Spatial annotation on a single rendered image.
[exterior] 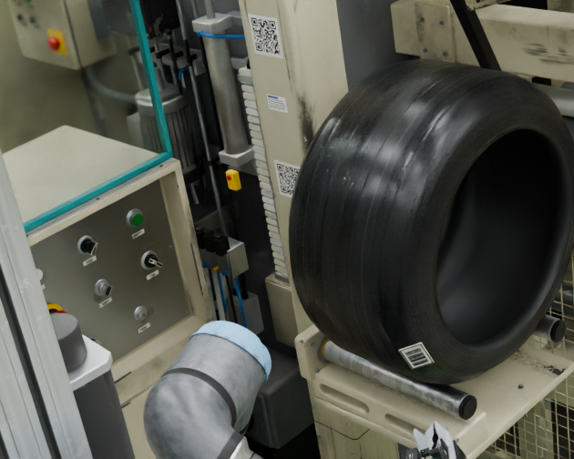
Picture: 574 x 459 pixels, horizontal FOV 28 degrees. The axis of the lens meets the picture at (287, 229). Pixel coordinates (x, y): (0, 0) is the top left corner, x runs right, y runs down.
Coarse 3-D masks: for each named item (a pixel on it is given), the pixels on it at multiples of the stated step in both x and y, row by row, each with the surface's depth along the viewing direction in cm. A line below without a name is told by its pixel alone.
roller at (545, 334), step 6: (546, 318) 216; (552, 318) 216; (540, 324) 216; (546, 324) 216; (552, 324) 215; (558, 324) 215; (564, 324) 216; (540, 330) 216; (546, 330) 215; (552, 330) 214; (558, 330) 215; (564, 330) 217; (540, 336) 217; (546, 336) 216; (552, 336) 215; (558, 336) 215
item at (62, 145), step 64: (0, 0) 190; (64, 0) 199; (128, 0) 208; (0, 64) 193; (64, 64) 202; (128, 64) 212; (0, 128) 196; (64, 128) 205; (128, 128) 215; (64, 192) 208
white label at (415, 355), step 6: (420, 342) 186; (408, 348) 187; (414, 348) 187; (420, 348) 187; (402, 354) 188; (408, 354) 188; (414, 354) 188; (420, 354) 188; (426, 354) 189; (408, 360) 189; (414, 360) 189; (420, 360) 190; (426, 360) 190; (432, 360) 190; (414, 366) 191; (420, 366) 191
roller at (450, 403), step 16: (336, 352) 219; (352, 368) 216; (368, 368) 213; (384, 368) 211; (384, 384) 211; (400, 384) 208; (416, 384) 205; (432, 384) 204; (432, 400) 203; (448, 400) 200; (464, 400) 199; (464, 416) 199
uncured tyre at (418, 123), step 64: (448, 64) 198; (320, 128) 193; (384, 128) 184; (448, 128) 181; (512, 128) 188; (320, 192) 188; (384, 192) 179; (448, 192) 180; (512, 192) 224; (320, 256) 189; (384, 256) 179; (448, 256) 230; (512, 256) 224; (320, 320) 198; (384, 320) 184; (448, 320) 223; (512, 320) 217
